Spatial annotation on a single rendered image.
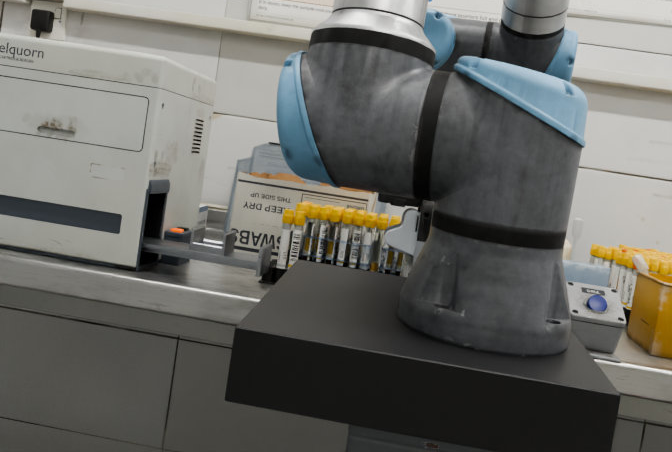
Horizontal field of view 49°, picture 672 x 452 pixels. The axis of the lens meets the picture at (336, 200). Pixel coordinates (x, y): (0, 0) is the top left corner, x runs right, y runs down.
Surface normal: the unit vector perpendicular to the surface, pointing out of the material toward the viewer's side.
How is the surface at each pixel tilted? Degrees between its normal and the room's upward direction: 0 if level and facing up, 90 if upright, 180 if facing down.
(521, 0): 126
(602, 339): 120
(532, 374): 4
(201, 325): 90
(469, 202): 93
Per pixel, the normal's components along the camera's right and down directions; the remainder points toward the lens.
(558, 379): 0.14, -0.98
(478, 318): -0.18, -0.22
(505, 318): 0.03, -0.19
